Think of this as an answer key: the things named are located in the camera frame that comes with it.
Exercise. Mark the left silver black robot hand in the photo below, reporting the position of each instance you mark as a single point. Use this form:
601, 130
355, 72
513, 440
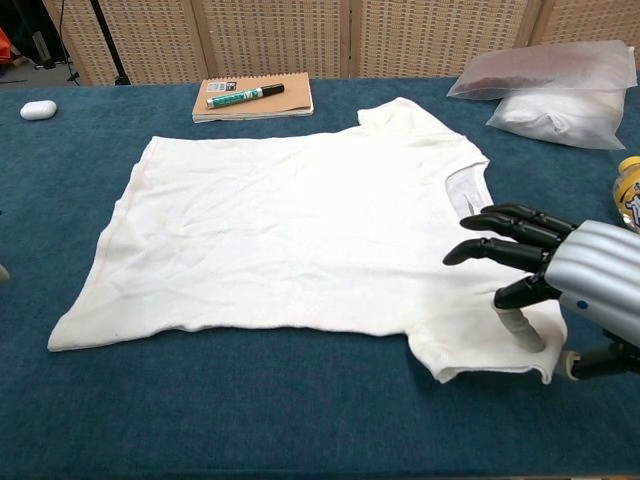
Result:
3, 273

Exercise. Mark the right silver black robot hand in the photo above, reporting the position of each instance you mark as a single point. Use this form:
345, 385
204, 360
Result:
595, 265

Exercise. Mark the white t-shirt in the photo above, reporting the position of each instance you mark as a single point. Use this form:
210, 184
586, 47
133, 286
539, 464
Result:
275, 225

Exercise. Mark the orange drink bottle yellow cap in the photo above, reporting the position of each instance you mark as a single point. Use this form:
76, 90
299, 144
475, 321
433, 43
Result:
630, 190

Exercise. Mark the frosted bag with white cloth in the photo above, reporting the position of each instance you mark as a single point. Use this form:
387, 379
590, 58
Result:
550, 117

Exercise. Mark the white earbuds case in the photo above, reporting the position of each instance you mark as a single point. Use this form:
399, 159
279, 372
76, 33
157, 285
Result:
38, 110

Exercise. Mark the frosted bag with maroon cloth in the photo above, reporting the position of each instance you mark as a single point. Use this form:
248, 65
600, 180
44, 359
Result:
540, 70

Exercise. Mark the black tripod stand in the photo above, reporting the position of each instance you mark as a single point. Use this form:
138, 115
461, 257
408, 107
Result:
107, 35

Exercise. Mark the woven folding screen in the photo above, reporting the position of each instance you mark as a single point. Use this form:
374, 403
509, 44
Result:
410, 40

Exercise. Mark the green white marker pen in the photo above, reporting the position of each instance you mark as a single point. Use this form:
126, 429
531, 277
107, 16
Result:
240, 96

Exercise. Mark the blue table mat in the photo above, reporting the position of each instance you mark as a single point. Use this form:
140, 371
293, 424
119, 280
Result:
300, 410

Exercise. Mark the kraft spiral notebook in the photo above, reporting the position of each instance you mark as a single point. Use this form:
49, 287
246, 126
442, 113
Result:
295, 95

